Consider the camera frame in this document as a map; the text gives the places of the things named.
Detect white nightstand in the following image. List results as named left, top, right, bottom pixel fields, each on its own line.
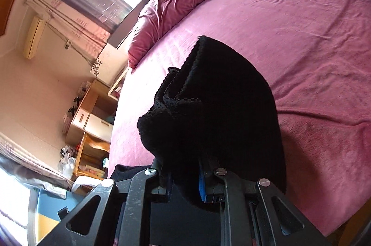
left=108, top=66, right=131, bottom=102

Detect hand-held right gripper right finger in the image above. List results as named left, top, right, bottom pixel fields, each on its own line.
left=198, top=158, right=331, bottom=246

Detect wooden desk with white doors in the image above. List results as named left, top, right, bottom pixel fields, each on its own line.
left=62, top=79, right=119, bottom=145

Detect white plastic bag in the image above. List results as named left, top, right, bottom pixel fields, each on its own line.
left=58, top=146, right=77, bottom=178

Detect wooden panel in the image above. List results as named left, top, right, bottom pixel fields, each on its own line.
left=0, top=0, right=31, bottom=36

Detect bed with pink sheet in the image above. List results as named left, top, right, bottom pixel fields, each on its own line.
left=109, top=0, right=371, bottom=238

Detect pale striped curtain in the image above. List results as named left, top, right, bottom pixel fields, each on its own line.
left=0, top=132, right=74, bottom=197

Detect floral headboard panel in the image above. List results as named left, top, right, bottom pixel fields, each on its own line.
left=90, top=43, right=129, bottom=80

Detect pink patterned curtain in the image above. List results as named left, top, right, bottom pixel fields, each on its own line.
left=25, top=0, right=112, bottom=67

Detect wooden side table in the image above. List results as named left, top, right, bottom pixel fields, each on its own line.
left=72, top=132, right=111, bottom=177

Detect cream air conditioner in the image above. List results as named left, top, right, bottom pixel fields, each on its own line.
left=23, top=16, right=47, bottom=59

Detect black pants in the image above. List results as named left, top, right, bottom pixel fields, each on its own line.
left=110, top=35, right=287, bottom=207

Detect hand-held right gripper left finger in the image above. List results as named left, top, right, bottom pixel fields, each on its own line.
left=36, top=159, right=171, bottom=246

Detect white plastic chair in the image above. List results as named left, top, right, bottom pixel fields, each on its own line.
left=71, top=175, right=102, bottom=196

